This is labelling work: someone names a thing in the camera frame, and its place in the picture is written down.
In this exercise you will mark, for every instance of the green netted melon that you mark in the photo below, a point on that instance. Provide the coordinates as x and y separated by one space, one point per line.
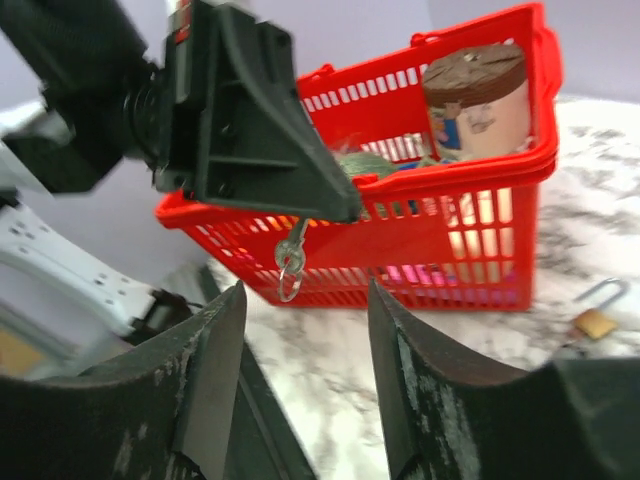
364 163

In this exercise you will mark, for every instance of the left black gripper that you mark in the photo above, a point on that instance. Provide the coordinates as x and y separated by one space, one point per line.
222 118

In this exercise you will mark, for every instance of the small brass padlock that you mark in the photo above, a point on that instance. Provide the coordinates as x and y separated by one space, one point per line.
593 324

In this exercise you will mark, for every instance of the red plastic shopping basket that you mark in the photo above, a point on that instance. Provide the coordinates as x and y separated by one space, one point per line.
451 237

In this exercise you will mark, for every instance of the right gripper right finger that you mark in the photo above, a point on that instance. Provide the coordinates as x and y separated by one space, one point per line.
449 412

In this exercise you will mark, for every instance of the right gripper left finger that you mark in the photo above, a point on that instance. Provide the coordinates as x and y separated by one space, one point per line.
162 410

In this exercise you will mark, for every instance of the small silver key with ring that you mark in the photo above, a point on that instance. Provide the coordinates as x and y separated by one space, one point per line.
290 258

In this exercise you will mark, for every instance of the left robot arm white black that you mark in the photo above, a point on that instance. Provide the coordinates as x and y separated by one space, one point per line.
66 144

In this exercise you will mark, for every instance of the brown-lid ice cream cup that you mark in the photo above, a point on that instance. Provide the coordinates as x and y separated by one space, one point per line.
478 102

